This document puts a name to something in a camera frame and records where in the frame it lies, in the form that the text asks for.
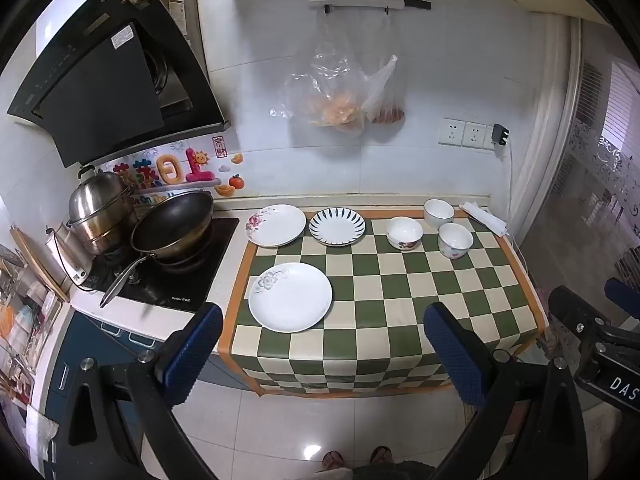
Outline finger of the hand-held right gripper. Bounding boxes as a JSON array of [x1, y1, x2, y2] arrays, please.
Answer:
[[548, 285, 613, 343], [604, 277, 640, 307]]

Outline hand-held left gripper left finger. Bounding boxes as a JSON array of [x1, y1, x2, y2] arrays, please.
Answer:
[[50, 302, 224, 480]]

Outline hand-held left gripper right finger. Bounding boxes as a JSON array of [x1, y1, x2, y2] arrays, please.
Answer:
[[424, 302, 588, 480]]

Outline large white grey-flower plate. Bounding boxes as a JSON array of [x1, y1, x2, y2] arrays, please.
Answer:
[[248, 262, 333, 333]]

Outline white dark-rim flower-print bowl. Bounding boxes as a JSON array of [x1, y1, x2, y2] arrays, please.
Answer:
[[438, 222, 474, 259]]

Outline wide white red-flower bowl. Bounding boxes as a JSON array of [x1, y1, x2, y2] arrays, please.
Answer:
[[385, 216, 424, 251]]

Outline plain white dark-rim bowl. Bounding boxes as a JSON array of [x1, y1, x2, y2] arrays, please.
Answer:
[[423, 198, 455, 229]]

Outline white pink-rose plate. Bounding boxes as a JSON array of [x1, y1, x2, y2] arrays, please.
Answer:
[[245, 204, 307, 248]]

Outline white plate blue leaf stripes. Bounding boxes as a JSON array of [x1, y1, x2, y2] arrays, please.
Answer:
[[308, 207, 367, 247]]

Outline black glass gas stove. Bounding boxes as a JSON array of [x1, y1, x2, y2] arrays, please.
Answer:
[[80, 216, 241, 313]]

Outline green cream checkered mat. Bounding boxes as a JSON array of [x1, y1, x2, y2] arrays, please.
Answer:
[[217, 205, 549, 397]]

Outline glass sliding door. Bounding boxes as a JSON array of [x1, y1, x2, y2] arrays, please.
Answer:
[[520, 17, 640, 311]]

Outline folded white cloth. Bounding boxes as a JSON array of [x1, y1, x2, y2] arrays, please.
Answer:
[[459, 201, 510, 237]]

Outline white kettle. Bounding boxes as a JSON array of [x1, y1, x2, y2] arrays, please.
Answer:
[[45, 224, 94, 287]]

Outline cluttered kitchen storage rack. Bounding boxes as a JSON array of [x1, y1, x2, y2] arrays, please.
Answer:
[[0, 240, 66, 411]]

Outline stainless steel steamer pot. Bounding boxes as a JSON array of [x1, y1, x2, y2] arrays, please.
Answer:
[[66, 171, 138, 256]]

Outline wooden cutting board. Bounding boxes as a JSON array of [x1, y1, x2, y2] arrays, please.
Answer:
[[10, 227, 71, 303]]

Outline small clear plastic bag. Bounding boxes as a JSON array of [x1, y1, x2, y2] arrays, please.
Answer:
[[361, 10, 406, 126]]

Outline black range hood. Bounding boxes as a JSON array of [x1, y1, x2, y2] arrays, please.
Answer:
[[6, 0, 232, 168]]

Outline large clear plastic bag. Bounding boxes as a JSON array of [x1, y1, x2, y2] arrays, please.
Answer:
[[270, 10, 396, 138]]

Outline dark wok with metal handle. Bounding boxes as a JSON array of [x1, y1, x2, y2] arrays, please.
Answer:
[[99, 191, 215, 309]]

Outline white power cable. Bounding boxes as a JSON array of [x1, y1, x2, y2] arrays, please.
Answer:
[[500, 147, 519, 241]]

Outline colourful wall stickers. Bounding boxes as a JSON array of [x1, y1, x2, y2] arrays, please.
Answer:
[[97, 135, 246, 206]]

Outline white wall socket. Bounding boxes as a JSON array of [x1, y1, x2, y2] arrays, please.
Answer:
[[462, 121, 496, 151], [439, 118, 466, 147]]

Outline white wall hook rail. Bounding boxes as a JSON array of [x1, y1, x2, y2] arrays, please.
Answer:
[[306, 0, 432, 13]]

